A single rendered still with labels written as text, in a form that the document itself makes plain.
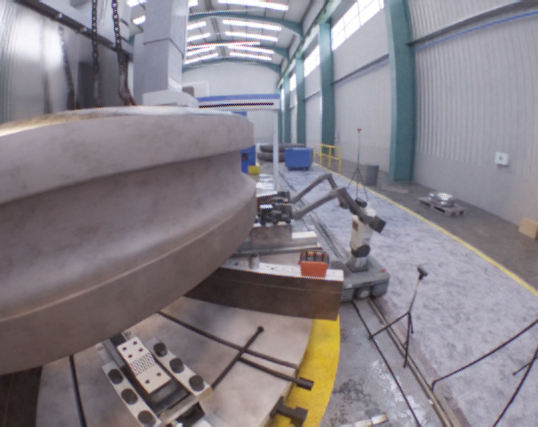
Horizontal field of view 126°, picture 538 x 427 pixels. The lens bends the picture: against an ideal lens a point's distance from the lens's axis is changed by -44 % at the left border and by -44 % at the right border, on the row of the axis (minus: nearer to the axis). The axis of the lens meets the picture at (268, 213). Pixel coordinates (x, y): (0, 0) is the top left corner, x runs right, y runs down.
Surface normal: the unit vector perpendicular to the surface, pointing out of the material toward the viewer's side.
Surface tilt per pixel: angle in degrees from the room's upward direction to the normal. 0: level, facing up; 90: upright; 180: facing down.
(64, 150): 90
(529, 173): 90
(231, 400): 0
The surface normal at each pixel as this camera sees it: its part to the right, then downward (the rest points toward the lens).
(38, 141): 0.76, 0.19
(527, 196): -1.00, 0.04
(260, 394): -0.02, -0.95
